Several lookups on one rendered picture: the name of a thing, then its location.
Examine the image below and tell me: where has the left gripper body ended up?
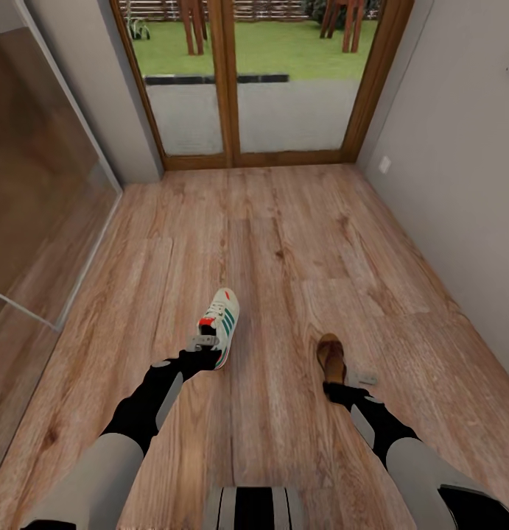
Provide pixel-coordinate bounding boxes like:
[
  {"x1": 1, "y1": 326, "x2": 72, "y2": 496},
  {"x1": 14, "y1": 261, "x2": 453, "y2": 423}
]
[{"x1": 179, "y1": 350, "x2": 216, "y2": 376}]

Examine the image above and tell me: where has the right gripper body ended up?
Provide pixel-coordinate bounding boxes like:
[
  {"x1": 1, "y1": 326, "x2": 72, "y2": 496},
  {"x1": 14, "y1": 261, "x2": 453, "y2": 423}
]
[{"x1": 328, "y1": 382, "x2": 370, "y2": 408}]

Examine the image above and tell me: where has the robot trunk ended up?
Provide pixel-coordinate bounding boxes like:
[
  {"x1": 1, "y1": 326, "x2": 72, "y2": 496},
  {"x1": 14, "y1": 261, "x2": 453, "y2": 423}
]
[{"x1": 202, "y1": 487, "x2": 306, "y2": 530}]

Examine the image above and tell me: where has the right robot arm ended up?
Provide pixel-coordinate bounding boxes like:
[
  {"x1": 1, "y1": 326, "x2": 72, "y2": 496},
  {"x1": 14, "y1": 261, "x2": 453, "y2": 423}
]
[{"x1": 323, "y1": 370, "x2": 509, "y2": 530}]

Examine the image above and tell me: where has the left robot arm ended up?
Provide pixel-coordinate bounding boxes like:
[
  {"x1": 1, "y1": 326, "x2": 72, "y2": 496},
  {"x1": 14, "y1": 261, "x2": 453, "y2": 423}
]
[{"x1": 17, "y1": 335, "x2": 222, "y2": 530}]

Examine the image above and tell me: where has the sandal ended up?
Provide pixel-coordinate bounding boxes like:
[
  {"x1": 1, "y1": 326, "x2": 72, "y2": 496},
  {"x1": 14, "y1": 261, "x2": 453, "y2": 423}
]
[{"x1": 317, "y1": 332, "x2": 348, "y2": 385}]

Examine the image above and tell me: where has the gym shoe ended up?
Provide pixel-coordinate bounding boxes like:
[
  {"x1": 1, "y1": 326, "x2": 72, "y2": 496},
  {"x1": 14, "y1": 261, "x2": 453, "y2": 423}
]
[{"x1": 197, "y1": 288, "x2": 240, "y2": 370}]

